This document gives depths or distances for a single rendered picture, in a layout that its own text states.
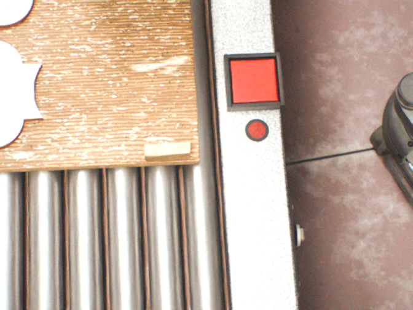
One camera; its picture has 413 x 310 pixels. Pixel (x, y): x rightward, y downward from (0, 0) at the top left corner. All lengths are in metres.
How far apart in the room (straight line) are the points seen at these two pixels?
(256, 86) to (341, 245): 0.97
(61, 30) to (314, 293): 1.07
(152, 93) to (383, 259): 1.07
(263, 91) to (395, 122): 0.80
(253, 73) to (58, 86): 0.26
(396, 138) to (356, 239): 0.29
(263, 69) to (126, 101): 0.19
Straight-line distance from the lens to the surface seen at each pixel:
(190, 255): 1.18
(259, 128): 1.23
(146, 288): 1.21
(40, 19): 1.27
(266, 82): 1.23
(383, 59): 2.31
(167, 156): 1.17
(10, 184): 1.21
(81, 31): 1.25
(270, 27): 1.28
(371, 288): 2.15
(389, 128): 2.00
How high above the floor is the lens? 2.07
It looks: 72 degrees down
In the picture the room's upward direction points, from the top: 8 degrees clockwise
